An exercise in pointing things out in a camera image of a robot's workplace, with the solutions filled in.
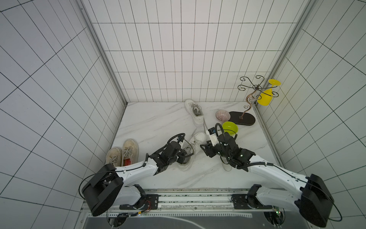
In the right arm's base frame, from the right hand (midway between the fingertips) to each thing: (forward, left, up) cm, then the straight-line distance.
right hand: (203, 140), depth 81 cm
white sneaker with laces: (+28, +4, -6) cm, 29 cm away
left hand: (-4, +13, -9) cm, 16 cm away
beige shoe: (-8, +43, -7) cm, 44 cm away
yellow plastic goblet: (+26, -38, +12) cm, 48 cm away
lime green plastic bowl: (+20, -21, -11) cm, 31 cm away
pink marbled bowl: (+31, -17, -13) cm, 37 cm away
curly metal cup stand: (+28, -32, +16) cm, 45 cm away
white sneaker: (-2, +4, -3) cm, 5 cm away
